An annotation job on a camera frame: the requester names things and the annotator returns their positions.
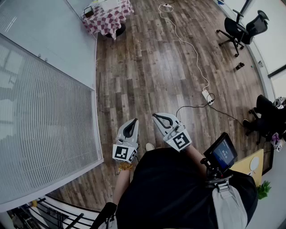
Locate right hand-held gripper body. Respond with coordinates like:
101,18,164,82
163,122,193,153

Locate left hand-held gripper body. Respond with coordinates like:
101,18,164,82
112,138,140,163

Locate white plastic basket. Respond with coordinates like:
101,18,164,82
98,0,119,11

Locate person's left forearm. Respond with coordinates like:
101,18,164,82
113,162,135,205

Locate person's right forearm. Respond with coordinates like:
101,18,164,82
184,145,208,179

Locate dark framed open box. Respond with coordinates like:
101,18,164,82
84,6,95,18

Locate black chest monitor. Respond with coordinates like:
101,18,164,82
203,132,238,174

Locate person's black shirt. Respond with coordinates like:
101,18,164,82
115,147,259,229

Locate yellow board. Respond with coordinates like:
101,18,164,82
230,148,265,187

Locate white window blinds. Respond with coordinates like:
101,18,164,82
0,35,105,205

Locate black metal railing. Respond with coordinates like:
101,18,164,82
6,196,97,229

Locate green plant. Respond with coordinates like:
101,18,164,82
256,180,272,200

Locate black table base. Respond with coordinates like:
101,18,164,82
105,23,126,38

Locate black office chair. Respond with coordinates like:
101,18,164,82
216,9,270,58

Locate red white checkered tablecloth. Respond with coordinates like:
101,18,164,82
80,0,135,40

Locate wooden bead bracelet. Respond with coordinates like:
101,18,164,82
115,161,134,175

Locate black monitor mount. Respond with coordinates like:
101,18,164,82
200,157,233,189

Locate black floor cable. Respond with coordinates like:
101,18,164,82
175,98,246,126

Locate black and grey backpack strap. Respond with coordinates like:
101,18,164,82
90,202,118,229

